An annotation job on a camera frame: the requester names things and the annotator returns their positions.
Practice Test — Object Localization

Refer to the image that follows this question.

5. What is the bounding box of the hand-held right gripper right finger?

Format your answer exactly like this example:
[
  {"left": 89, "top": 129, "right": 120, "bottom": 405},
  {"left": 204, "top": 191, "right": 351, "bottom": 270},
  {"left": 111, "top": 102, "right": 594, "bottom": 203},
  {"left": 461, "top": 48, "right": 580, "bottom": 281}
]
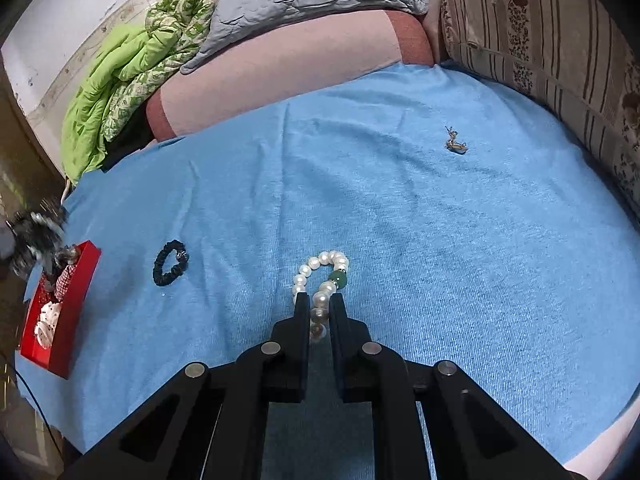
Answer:
[{"left": 327, "top": 294, "right": 576, "bottom": 480}]

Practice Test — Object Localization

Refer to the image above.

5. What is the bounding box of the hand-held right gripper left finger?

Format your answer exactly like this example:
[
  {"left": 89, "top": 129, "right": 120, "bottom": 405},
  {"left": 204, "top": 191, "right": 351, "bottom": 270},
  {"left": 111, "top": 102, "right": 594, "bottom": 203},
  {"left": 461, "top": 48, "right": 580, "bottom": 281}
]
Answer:
[{"left": 65, "top": 292, "right": 313, "bottom": 480}]

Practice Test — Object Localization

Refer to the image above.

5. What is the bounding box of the white pearl bracelet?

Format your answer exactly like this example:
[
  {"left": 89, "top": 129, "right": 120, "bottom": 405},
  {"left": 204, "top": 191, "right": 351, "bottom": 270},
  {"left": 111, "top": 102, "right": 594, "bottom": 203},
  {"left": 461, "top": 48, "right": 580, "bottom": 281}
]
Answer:
[{"left": 291, "top": 251, "right": 351, "bottom": 343}]

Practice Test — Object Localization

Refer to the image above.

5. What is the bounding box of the red box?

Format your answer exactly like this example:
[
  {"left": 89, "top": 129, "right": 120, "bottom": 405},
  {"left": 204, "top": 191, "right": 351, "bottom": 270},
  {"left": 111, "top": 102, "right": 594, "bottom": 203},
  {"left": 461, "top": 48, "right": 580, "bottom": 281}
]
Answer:
[{"left": 19, "top": 240, "right": 102, "bottom": 380}]

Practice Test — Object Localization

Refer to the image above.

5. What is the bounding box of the red checked scrunchie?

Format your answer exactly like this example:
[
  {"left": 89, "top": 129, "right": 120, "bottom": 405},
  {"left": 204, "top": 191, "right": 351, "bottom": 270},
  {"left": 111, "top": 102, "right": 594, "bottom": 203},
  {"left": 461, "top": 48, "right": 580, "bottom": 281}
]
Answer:
[{"left": 50, "top": 265, "right": 81, "bottom": 301}]

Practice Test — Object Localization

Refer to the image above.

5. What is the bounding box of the white cherry print scrunchie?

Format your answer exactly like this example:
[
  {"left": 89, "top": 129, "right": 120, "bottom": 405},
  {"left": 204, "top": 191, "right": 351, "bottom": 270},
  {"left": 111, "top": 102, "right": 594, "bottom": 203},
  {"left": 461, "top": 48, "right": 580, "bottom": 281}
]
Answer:
[{"left": 34, "top": 300, "right": 63, "bottom": 347}]

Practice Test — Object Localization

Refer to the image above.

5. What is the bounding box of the blue towel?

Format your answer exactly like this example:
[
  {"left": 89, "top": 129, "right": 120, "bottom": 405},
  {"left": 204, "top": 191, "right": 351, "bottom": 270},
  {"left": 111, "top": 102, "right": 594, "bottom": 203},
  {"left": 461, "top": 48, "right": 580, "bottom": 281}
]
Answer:
[{"left": 14, "top": 60, "right": 640, "bottom": 480}]

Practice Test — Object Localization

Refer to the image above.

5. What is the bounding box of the small metal brooch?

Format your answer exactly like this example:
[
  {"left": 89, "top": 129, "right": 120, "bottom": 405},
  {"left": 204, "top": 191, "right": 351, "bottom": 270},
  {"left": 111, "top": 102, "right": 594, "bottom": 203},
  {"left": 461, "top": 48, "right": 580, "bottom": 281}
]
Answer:
[{"left": 443, "top": 126, "right": 469, "bottom": 155}]

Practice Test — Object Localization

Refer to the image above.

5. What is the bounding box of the pink bolster pillow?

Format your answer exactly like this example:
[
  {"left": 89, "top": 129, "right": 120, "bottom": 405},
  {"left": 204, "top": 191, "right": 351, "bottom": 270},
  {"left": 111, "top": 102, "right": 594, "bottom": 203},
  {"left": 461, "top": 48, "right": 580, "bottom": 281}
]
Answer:
[{"left": 145, "top": 9, "right": 436, "bottom": 142}]

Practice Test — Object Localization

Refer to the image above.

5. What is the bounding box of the green quilt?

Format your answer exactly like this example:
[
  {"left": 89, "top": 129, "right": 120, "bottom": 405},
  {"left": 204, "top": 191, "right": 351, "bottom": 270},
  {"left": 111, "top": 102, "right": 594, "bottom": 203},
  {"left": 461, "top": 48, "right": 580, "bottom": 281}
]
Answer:
[{"left": 61, "top": 0, "right": 217, "bottom": 186}]

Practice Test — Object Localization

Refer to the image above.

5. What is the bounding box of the striped floral cushion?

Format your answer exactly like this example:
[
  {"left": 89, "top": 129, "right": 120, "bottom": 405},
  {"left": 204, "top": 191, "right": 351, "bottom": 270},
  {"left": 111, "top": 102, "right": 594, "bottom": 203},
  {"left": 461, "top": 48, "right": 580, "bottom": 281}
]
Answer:
[{"left": 439, "top": 0, "right": 640, "bottom": 206}]

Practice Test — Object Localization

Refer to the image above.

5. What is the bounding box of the small black hair tie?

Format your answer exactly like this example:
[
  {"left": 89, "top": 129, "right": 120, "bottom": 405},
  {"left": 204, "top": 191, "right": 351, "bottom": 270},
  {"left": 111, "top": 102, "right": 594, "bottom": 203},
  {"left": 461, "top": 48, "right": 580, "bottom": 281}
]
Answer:
[{"left": 152, "top": 240, "right": 190, "bottom": 288}]

